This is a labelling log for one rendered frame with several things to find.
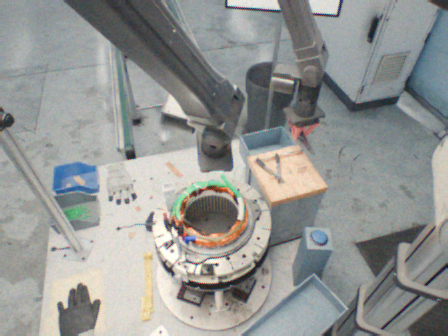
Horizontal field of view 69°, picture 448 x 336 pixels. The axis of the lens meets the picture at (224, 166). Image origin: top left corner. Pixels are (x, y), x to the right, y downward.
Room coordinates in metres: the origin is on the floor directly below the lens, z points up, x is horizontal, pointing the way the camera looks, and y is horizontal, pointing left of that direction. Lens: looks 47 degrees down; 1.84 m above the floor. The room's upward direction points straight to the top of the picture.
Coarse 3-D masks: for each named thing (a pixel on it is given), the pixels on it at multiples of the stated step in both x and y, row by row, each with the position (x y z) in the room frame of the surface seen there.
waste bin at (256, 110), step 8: (248, 104) 2.06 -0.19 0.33; (256, 104) 1.98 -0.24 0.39; (264, 104) 1.95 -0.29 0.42; (272, 104) 1.94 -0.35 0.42; (288, 104) 2.00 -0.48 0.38; (248, 112) 2.06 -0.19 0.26; (256, 112) 1.98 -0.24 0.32; (264, 112) 1.95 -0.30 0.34; (272, 112) 1.95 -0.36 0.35; (280, 112) 1.96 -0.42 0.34; (248, 120) 2.07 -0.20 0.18; (256, 120) 1.98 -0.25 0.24; (264, 120) 1.95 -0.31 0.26; (272, 120) 1.95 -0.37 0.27; (280, 120) 1.97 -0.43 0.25; (248, 128) 2.07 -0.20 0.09; (256, 128) 1.98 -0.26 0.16; (264, 128) 1.96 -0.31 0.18; (272, 128) 1.95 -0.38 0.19
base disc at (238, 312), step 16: (160, 272) 0.48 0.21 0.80; (160, 288) 0.43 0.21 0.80; (176, 288) 0.43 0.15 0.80; (256, 288) 0.43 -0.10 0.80; (176, 304) 0.38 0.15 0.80; (208, 304) 0.38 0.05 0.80; (240, 304) 0.38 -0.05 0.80; (256, 304) 0.38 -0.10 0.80; (192, 320) 0.33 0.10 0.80; (208, 320) 0.33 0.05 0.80; (224, 320) 0.33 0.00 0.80; (240, 320) 0.33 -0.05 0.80
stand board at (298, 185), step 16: (272, 160) 0.75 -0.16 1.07; (288, 160) 0.75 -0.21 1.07; (304, 160) 0.75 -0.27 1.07; (256, 176) 0.69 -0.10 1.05; (288, 176) 0.68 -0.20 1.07; (304, 176) 0.68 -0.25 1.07; (320, 176) 0.68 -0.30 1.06; (272, 192) 0.62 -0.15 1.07; (288, 192) 0.62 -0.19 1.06; (304, 192) 0.62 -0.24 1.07; (320, 192) 0.63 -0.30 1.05
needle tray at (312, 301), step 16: (304, 288) 0.34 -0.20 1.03; (320, 288) 0.33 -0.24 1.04; (288, 304) 0.30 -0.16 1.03; (304, 304) 0.30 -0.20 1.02; (320, 304) 0.30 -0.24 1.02; (336, 304) 0.29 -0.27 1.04; (256, 320) 0.25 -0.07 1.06; (272, 320) 0.26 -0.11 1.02; (288, 320) 0.26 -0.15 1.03; (304, 320) 0.26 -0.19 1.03; (320, 320) 0.26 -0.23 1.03; (336, 320) 0.25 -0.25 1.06
